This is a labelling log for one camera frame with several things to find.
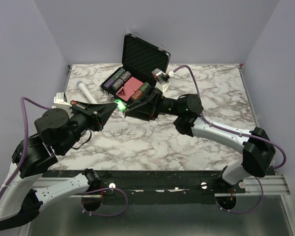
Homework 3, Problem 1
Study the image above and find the orange poker chip row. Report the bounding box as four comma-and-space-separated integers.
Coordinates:
131, 82, 150, 101

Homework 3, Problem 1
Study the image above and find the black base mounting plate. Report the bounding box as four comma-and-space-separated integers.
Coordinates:
40, 168, 249, 205

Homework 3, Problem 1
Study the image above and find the black poker chip case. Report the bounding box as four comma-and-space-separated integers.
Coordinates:
100, 33, 171, 105

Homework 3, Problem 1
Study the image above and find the red playing card deck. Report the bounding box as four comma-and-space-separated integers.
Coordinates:
116, 77, 143, 101

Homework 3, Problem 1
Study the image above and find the green key tag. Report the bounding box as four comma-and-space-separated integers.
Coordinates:
114, 99, 127, 112

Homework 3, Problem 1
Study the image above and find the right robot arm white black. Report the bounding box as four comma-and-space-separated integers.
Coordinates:
124, 87, 275, 193

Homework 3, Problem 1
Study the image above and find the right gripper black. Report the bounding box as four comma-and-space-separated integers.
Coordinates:
122, 86, 182, 122

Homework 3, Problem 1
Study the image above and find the purple poker chip row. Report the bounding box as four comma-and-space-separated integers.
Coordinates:
103, 78, 118, 89

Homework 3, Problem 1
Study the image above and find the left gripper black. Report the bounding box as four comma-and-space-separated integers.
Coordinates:
59, 100, 118, 154

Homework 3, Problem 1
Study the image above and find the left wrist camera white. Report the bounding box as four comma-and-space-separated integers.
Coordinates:
52, 92, 71, 110

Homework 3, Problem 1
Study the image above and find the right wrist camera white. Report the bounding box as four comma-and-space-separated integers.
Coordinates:
152, 68, 174, 93

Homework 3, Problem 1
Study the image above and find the green poker chip row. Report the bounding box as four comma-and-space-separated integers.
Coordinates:
112, 68, 131, 82

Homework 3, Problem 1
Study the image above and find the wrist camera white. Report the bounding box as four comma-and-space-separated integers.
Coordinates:
52, 92, 71, 110
152, 68, 174, 93

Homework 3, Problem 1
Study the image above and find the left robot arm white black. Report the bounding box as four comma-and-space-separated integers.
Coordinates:
0, 101, 117, 231

